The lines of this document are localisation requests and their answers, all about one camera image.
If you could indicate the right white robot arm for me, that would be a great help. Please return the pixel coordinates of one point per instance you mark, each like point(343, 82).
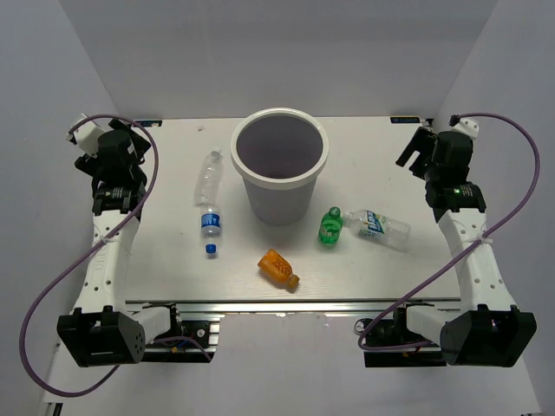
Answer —
point(490, 330)

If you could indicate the clear bottle blue-green label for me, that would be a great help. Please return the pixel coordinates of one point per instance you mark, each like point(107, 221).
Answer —
point(378, 228)

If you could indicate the blue label water bottle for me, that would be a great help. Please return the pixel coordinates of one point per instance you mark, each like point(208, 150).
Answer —
point(210, 229)

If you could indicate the left blue corner sticker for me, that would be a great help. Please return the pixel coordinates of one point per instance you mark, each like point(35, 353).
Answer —
point(149, 123)

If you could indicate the orange plastic bottle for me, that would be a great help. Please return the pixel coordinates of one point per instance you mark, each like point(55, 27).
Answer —
point(279, 270)

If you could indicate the aluminium front rail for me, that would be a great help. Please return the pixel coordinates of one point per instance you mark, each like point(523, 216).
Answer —
point(350, 306)

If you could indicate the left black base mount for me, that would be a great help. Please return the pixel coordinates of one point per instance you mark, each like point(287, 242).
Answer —
point(178, 335)

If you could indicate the green plastic bottle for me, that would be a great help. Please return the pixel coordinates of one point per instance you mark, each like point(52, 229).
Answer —
point(331, 226)

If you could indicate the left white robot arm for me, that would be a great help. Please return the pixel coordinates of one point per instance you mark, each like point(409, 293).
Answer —
point(99, 331)

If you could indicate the white plastic bin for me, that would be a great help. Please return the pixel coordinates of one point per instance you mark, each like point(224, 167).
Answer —
point(279, 153)

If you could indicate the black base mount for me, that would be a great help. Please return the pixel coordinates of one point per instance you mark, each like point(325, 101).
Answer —
point(178, 335)
point(398, 347)

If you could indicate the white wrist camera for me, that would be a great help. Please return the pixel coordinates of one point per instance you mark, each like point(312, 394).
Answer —
point(464, 125)
point(86, 138)

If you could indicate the right blue corner sticker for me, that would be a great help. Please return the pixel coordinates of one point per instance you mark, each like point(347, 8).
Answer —
point(405, 120)

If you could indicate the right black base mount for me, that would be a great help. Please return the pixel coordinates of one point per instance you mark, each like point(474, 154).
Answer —
point(398, 347)

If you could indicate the clear crushed plastic bottle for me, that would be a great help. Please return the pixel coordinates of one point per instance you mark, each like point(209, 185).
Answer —
point(210, 175)

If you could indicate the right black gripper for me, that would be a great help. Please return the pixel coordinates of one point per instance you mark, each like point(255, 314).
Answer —
point(417, 145)

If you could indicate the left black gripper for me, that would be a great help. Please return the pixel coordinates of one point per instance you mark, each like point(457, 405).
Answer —
point(136, 135)

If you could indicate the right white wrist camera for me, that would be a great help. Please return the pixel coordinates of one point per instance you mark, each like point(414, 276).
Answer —
point(464, 125)

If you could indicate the blue corner sticker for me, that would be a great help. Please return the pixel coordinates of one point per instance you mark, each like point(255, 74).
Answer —
point(149, 123)
point(405, 120)

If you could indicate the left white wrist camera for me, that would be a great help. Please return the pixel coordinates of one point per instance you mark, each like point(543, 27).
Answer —
point(86, 138)

